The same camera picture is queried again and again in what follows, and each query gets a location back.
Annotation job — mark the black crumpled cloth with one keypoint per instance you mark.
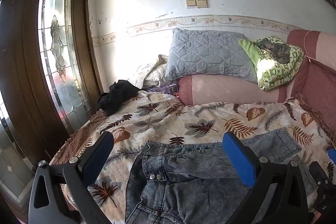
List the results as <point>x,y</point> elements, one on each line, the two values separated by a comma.
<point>118,95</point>

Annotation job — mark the purple plastic packet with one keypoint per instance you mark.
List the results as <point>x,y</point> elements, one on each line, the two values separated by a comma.
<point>168,88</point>

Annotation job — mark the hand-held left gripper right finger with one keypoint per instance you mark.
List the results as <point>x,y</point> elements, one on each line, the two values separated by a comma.
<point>239,158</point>

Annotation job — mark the green patterned quilt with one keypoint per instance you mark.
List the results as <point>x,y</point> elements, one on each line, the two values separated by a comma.
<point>275,71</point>

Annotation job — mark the cream leaf-print blanket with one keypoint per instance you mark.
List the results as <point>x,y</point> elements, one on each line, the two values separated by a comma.
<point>210,113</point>

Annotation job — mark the grey-blue denim pants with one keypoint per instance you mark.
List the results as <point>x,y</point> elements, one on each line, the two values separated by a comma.
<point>189,161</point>

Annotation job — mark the wooden stained-glass door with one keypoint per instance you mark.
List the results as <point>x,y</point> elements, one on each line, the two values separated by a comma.
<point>29,56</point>

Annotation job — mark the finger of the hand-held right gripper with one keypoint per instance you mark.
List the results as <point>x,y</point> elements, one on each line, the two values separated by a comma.
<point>332,155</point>
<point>321,179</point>

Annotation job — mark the grey quilted pillow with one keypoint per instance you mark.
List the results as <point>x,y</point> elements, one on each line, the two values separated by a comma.
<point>204,53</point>

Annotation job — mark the dark grey crumpled cloth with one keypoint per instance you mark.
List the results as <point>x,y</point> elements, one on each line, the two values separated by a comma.
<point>278,52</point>

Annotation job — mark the beige wall switch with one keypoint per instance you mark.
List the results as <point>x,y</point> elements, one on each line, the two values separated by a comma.
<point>191,3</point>
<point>202,2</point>

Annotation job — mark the white crumpled pillow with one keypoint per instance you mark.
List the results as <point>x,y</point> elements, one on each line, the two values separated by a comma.
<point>155,74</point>

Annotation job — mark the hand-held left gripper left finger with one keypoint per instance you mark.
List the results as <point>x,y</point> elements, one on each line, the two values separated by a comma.
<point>99,157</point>

